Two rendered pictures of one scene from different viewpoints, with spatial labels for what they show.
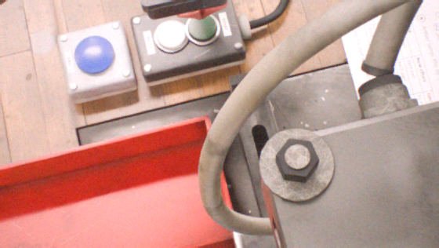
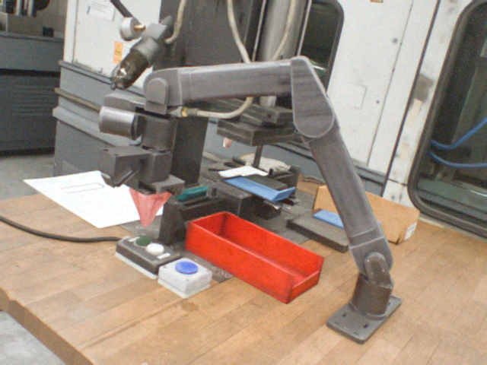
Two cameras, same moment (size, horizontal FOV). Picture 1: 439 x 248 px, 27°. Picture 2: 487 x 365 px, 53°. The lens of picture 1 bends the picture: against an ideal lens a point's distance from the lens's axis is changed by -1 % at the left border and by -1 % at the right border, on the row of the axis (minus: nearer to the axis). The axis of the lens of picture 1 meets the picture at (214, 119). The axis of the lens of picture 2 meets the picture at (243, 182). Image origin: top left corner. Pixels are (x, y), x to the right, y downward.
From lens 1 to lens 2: 122 cm
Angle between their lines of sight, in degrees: 88
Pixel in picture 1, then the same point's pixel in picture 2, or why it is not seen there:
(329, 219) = not seen: outside the picture
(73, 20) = (166, 299)
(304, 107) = (149, 230)
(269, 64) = not seen: outside the picture
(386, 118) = not seen: outside the picture
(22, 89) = (220, 305)
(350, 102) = (137, 222)
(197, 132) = (192, 236)
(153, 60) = (172, 253)
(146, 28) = (157, 258)
